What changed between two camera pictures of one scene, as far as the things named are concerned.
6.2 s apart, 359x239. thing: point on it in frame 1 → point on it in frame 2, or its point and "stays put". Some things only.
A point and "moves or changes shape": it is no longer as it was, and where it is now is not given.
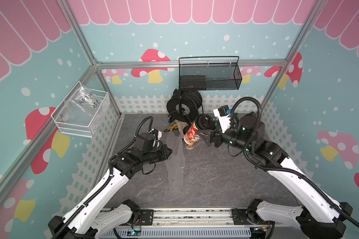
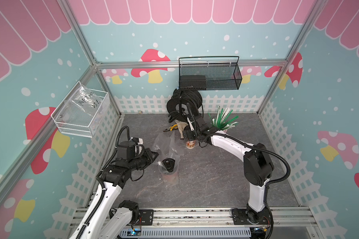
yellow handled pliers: x=173 y=127 stays put
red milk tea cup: x=204 y=122 moves or changes shape
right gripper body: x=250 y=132 → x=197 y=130
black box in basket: x=192 y=82 stays put
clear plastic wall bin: x=82 y=111 stays put
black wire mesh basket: x=209 y=73 stays put
